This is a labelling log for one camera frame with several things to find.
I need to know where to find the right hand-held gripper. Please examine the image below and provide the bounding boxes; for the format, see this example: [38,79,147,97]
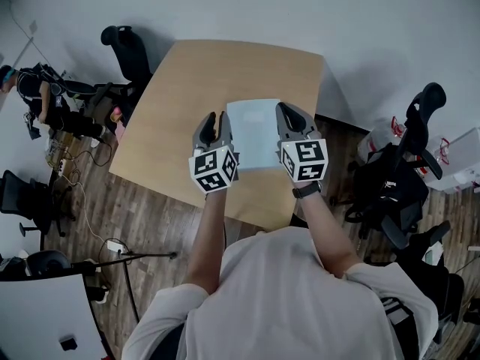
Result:
[275,102,330,183]

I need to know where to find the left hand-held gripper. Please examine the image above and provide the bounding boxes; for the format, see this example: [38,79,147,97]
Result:
[187,110,240,194]

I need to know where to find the person's right forearm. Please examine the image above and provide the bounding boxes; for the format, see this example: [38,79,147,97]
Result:
[292,180,364,279]

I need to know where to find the person's left forearm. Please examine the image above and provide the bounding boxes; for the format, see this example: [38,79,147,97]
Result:
[184,189,229,296]

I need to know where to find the wooden table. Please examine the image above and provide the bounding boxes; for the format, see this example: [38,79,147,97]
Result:
[108,39,326,234]

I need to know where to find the black wristwatch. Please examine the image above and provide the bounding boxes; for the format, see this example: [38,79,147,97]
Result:
[292,181,323,199]

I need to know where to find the black backpack white logo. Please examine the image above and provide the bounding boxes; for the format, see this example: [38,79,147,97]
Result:
[365,142,431,224]

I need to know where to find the white power adapter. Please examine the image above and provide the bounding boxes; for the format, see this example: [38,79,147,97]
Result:
[106,239,129,255]

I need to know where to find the person's white shirt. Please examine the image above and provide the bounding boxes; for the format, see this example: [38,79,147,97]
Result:
[121,226,440,360]

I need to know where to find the white cardboard box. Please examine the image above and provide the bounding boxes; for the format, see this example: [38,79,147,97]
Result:
[423,127,480,193]

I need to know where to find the black stand legs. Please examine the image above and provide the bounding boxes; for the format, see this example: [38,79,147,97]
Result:
[70,252,178,324]

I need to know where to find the person's black trousers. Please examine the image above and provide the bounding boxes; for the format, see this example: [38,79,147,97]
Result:
[159,322,187,360]

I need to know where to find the white desk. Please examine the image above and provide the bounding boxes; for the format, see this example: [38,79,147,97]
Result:
[0,274,108,360]

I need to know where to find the white floor cable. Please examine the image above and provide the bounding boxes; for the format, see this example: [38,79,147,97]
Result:
[63,172,110,244]

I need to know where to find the black grey harness strap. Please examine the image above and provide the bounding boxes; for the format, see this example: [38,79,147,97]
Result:
[380,296,419,360]

